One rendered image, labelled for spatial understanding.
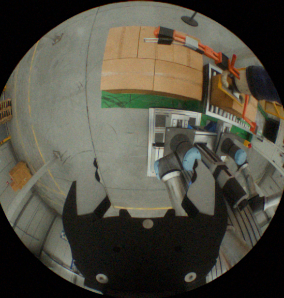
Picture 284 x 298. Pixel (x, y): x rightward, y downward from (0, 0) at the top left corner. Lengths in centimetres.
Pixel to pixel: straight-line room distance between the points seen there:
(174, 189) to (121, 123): 146
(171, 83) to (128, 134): 112
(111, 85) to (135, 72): 31
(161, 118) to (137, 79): 68
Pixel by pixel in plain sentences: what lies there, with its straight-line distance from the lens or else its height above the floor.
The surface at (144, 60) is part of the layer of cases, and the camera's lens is 121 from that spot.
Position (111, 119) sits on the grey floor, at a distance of 174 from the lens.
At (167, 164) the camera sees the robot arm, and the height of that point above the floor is 125.
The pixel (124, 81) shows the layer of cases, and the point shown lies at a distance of 114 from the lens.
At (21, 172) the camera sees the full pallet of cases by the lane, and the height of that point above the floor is 68.
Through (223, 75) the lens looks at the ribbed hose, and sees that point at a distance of 75.
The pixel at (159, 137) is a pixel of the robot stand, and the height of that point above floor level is 21.
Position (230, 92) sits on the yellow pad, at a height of 108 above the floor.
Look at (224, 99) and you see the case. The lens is 118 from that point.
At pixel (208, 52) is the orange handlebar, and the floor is 120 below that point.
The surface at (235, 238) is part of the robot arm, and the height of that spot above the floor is 167.
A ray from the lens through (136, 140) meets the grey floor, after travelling 176.
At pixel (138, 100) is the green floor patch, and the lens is 163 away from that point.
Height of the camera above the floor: 163
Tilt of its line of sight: 62 degrees down
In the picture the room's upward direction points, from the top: 175 degrees counter-clockwise
